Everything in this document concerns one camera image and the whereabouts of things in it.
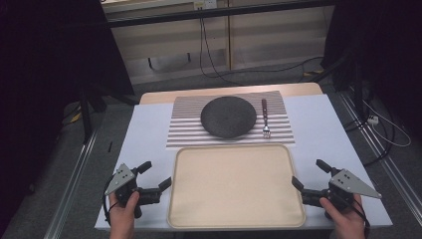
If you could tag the aluminium floor rail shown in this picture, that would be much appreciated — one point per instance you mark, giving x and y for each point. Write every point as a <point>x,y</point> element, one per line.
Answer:
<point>71,186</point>
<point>381,156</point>

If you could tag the person's left hand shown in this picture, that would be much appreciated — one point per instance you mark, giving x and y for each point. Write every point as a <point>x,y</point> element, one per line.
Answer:
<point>122,214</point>

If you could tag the dark round plate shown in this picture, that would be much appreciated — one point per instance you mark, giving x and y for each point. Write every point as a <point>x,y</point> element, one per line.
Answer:
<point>228,117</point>

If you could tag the white wall socket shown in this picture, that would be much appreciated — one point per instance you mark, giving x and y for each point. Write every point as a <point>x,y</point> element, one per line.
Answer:
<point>205,4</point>

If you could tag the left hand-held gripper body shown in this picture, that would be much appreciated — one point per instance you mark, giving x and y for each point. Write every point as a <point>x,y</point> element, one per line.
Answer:
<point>122,177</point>

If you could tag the beige tray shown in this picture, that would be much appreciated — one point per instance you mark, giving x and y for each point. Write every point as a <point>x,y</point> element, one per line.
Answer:
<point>235,186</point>

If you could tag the light wooden cabinet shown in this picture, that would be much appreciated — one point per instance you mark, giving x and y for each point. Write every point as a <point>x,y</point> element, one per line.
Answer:
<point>258,36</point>

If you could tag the white power strip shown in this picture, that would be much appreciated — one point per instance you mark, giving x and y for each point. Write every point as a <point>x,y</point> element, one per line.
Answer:
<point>373,119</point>

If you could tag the small black stick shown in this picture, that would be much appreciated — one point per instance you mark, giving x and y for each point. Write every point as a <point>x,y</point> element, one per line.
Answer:
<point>109,146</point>

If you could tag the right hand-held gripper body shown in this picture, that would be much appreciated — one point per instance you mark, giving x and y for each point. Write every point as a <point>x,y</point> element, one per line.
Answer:
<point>351,184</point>

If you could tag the black metal stand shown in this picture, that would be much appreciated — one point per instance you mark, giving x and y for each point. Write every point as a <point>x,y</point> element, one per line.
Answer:
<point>355,86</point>
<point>87,113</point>

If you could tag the black curtain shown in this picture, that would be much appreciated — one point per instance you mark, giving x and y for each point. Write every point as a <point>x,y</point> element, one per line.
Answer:
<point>49,66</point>
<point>381,49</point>

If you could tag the person's right hand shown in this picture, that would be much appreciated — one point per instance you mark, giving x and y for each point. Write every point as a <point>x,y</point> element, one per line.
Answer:
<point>346,217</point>

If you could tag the black horizontal bar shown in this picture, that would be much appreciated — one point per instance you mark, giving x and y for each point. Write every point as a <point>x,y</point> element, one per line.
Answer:
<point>215,13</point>

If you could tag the striped placemat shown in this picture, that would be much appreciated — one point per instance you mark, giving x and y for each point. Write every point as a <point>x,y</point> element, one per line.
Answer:
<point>185,129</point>

